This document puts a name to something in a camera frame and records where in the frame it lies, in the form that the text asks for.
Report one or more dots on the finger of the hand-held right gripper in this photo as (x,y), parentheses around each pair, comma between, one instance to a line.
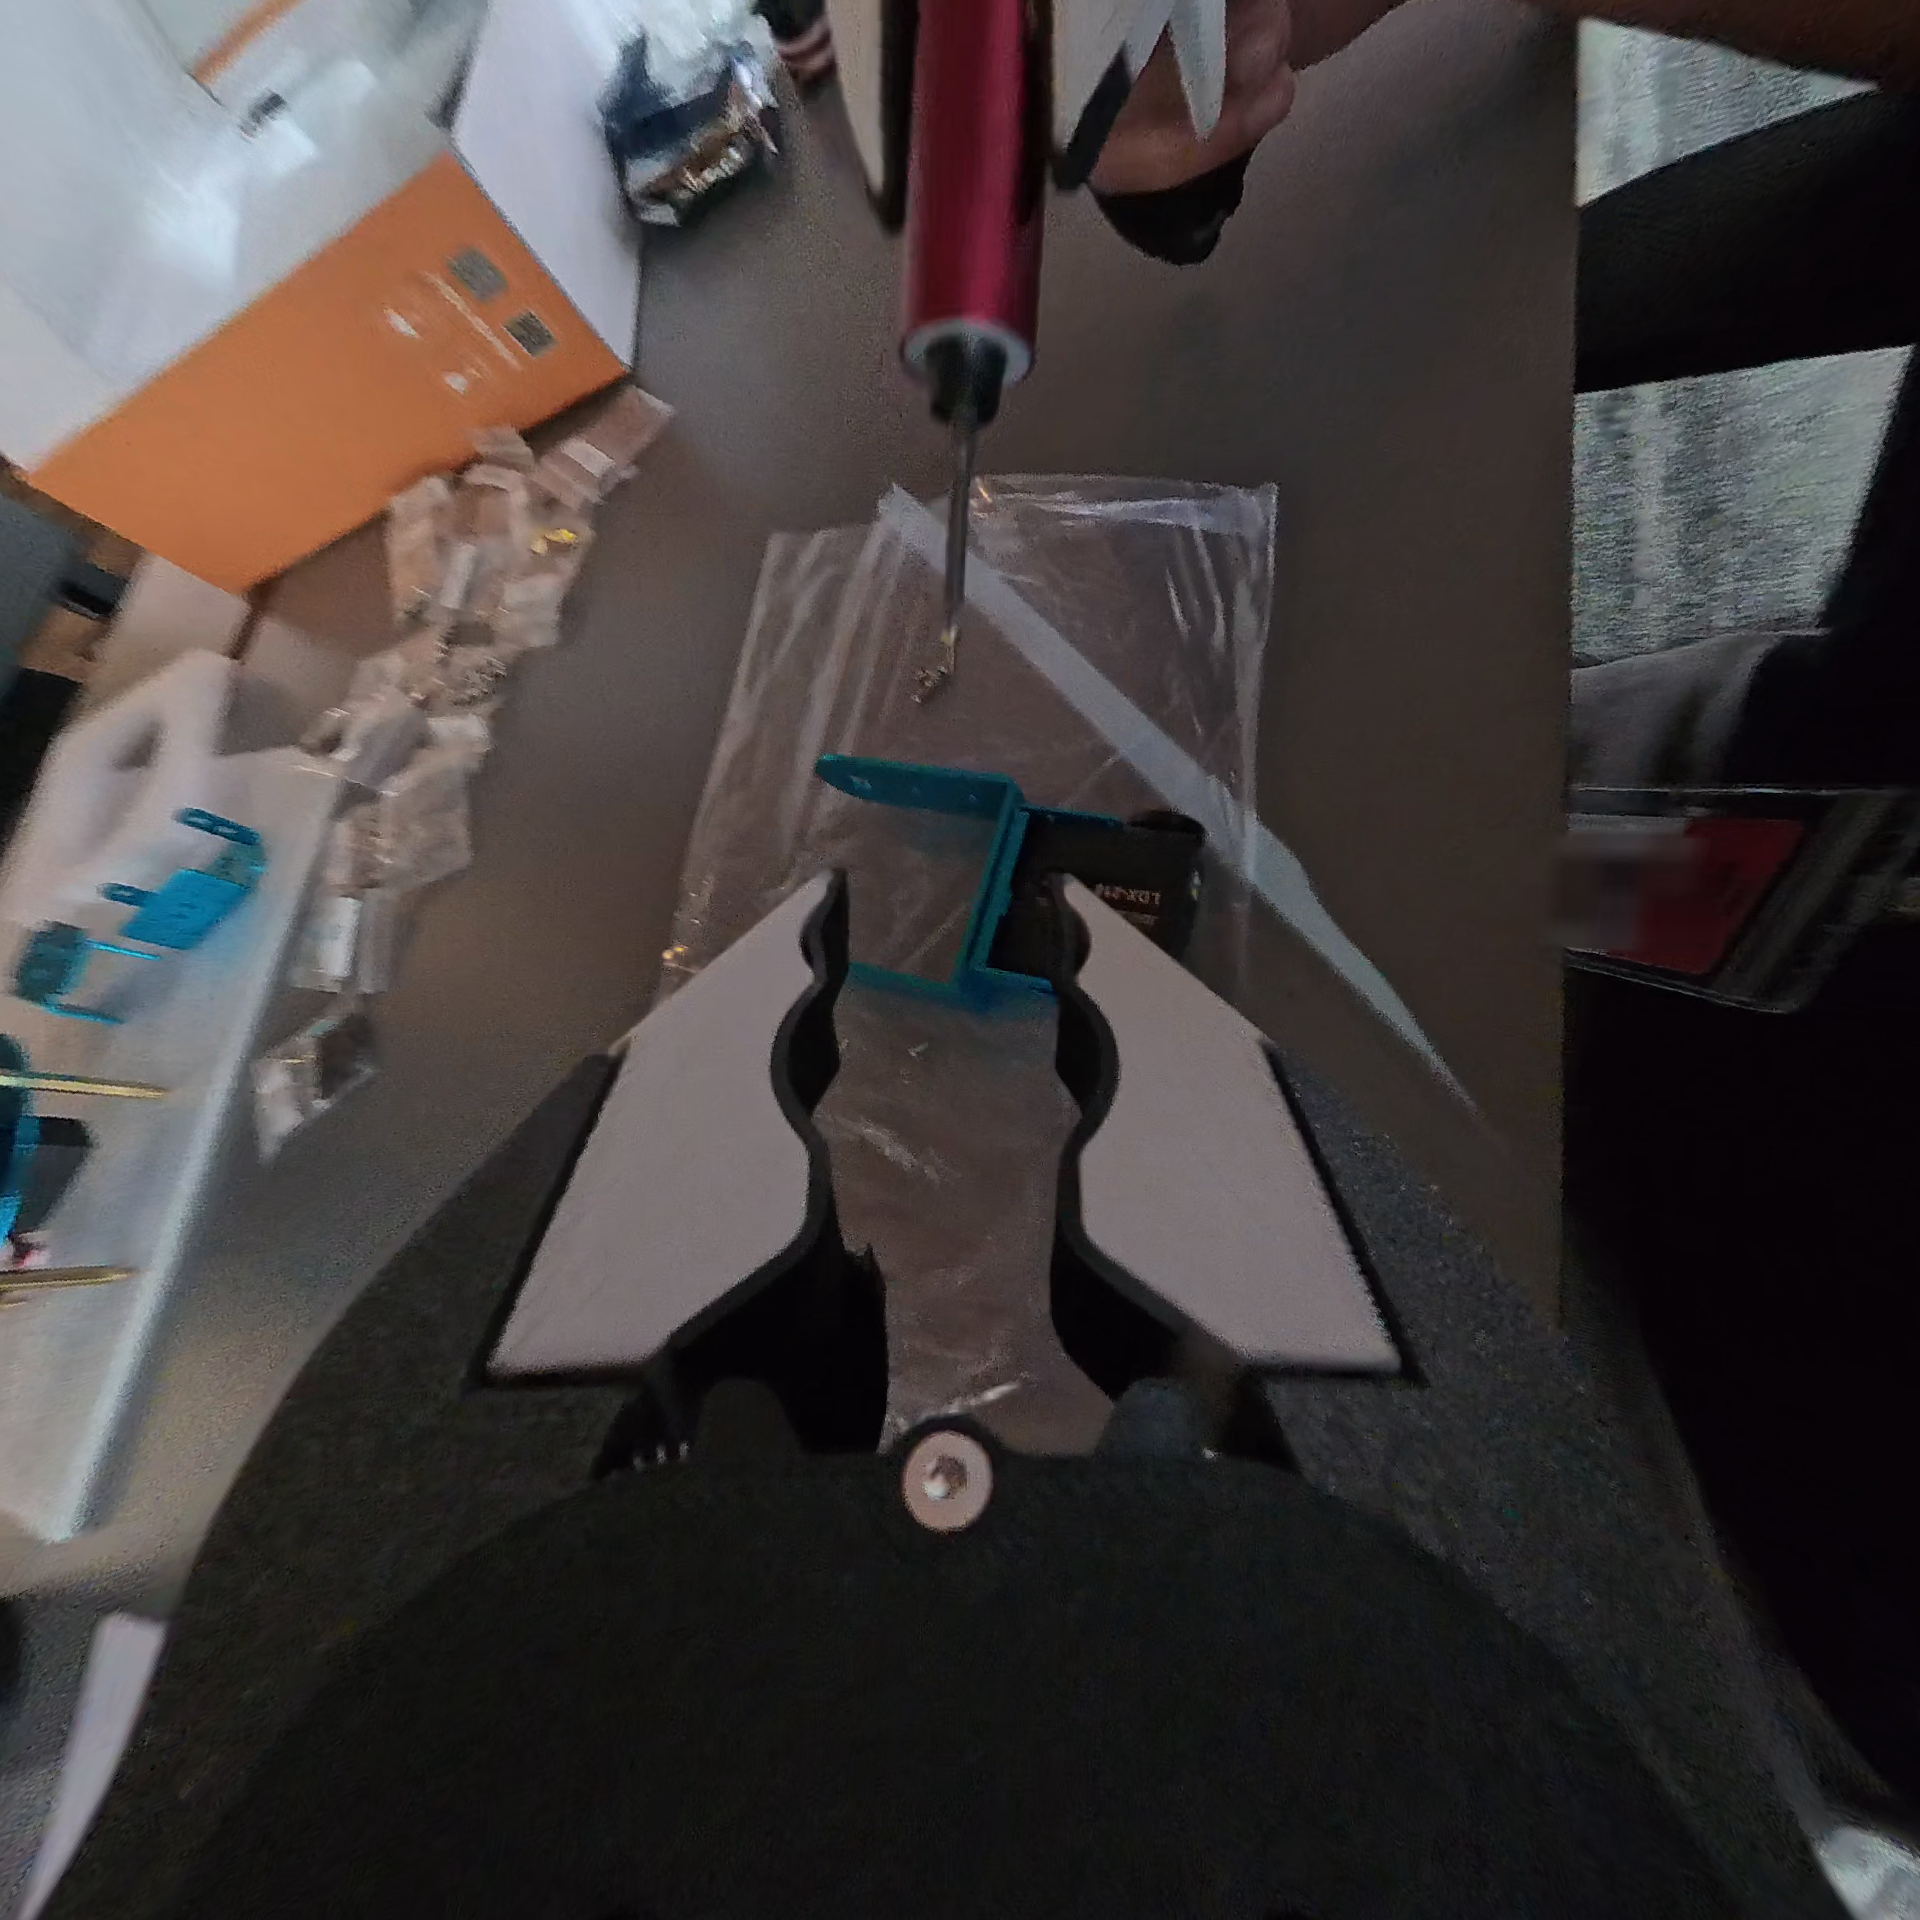
(1093,75)
(862,105)

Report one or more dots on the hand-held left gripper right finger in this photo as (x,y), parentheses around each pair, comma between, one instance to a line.
(1231,1201)

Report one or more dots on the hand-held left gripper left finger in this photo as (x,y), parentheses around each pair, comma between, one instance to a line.
(674,1201)

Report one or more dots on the red electric screwdriver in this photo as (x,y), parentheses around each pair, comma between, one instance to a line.
(973,165)

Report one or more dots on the black servo motor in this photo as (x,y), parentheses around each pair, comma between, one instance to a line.
(1119,885)

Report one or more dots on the blue metal servo bracket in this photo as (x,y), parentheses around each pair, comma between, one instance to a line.
(961,840)

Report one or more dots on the grey desk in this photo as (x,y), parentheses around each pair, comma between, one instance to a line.
(1425,523)

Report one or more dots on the person's right hand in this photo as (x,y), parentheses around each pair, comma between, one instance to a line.
(1260,89)

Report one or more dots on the bag of blue parts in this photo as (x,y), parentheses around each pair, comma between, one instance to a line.
(690,120)

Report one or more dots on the clear plastic bag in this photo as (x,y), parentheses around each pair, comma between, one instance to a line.
(1109,645)

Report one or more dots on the small metal screws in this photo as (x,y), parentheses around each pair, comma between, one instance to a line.
(934,675)

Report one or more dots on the white foam sheet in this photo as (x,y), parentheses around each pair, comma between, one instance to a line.
(135,1170)

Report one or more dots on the clear badge holder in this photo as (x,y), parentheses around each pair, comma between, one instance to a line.
(1756,914)

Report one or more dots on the orange and white cardboard box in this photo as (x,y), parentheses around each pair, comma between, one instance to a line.
(301,375)

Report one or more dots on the pile of small screw bags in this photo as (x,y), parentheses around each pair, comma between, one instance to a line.
(450,599)

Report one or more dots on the white foam piece with cutout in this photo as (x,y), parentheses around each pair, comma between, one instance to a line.
(135,749)

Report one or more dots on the white instruction booklet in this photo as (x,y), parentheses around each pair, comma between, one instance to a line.
(90,1769)

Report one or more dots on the small blue metal bracket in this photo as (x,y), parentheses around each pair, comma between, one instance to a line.
(194,900)
(68,975)

